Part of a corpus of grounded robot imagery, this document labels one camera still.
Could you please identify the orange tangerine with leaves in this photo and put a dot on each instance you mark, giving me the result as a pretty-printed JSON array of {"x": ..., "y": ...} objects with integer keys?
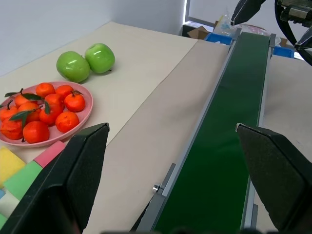
[
  {"x": 21, "y": 100},
  {"x": 30, "y": 111}
]

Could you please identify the pink sponge block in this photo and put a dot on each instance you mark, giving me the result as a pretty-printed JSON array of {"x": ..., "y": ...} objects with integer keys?
[{"x": 50, "y": 153}]

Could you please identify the clear plastic bag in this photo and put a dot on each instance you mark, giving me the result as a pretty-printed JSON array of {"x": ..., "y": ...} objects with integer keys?
[{"x": 225, "y": 23}]

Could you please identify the blue plastic bin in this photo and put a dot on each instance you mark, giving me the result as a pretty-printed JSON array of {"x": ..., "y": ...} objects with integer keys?
[
  {"x": 217, "y": 39},
  {"x": 284, "y": 51}
]

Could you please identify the green apple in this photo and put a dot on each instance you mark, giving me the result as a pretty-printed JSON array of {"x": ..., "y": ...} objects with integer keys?
[
  {"x": 100, "y": 58},
  {"x": 72, "y": 66}
]

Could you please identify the green sponge block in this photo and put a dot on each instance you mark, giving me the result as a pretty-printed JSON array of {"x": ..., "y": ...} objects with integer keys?
[
  {"x": 23, "y": 180},
  {"x": 2, "y": 220}
]

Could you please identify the brown cardboard box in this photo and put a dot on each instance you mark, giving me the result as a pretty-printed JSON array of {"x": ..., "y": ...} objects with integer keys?
[{"x": 198, "y": 33}]

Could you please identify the orange tangerine with stem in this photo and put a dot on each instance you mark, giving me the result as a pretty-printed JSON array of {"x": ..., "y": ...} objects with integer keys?
[
  {"x": 75, "y": 103},
  {"x": 7, "y": 114}
]

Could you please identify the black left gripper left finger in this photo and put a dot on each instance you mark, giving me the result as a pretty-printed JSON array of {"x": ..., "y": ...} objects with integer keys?
[{"x": 61, "y": 180}]

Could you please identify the green conveyor belt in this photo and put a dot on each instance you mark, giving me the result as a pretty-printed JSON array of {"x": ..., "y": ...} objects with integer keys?
[{"x": 224, "y": 122}]

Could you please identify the pink plate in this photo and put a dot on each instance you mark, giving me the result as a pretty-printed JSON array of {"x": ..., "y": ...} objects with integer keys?
[{"x": 84, "y": 114}]

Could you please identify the white sponge block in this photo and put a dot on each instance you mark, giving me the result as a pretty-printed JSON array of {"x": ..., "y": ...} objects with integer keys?
[{"x": 8, "y": 204}]

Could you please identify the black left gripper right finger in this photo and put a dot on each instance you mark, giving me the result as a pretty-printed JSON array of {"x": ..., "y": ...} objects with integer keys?
[{"x": 280, "y": 175}]

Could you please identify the yellow sponge block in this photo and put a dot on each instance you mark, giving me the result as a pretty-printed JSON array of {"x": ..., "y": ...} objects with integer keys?
[{"x": 9, "y": 165}]

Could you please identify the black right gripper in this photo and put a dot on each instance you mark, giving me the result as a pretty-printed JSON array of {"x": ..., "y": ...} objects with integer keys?
[{"x": 298, "y": 12}]

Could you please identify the blue sponge block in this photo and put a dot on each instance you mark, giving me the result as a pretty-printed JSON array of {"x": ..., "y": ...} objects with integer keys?
[{"x": 2, "y": 193}]

